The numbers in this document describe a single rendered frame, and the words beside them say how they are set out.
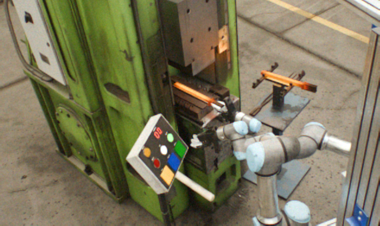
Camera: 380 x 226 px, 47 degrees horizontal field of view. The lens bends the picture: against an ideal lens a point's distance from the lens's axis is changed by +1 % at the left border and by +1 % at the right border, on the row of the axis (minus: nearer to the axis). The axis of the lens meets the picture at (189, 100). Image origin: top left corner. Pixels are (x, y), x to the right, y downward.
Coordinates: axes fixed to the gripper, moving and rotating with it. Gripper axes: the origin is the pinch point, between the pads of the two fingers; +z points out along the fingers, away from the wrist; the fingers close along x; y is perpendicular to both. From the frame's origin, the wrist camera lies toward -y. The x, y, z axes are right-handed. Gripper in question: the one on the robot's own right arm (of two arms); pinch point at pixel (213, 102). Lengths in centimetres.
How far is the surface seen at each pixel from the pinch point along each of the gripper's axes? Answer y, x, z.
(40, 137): 100, -52, 188
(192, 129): 14.9, -16.0, 5.5
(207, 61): -30.0, 0.7, 2.6
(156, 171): -7, -67, -20
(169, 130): -11.2, -43.4, -6.0
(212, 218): 99, -17, -4
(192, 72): -30.0, -12.5, 3.0
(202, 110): 2.5, -8.3, 2.6
